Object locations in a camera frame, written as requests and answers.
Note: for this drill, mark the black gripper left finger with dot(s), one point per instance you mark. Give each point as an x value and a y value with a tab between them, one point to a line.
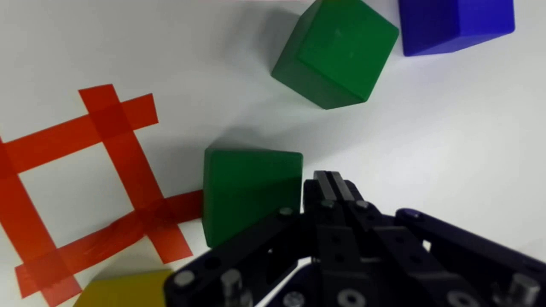
245	250

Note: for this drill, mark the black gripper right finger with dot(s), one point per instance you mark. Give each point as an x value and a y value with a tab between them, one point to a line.
455	248

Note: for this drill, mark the green cube block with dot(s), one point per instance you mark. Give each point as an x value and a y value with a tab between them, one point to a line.
336	52
250	193

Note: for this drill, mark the yellow cube block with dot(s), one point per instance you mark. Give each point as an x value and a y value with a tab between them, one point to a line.
129	291

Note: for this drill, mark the blue cube block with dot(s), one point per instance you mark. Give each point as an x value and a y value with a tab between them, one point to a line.
455	23

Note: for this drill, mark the orange tape hash mark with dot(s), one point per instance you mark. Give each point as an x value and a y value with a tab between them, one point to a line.
86	193

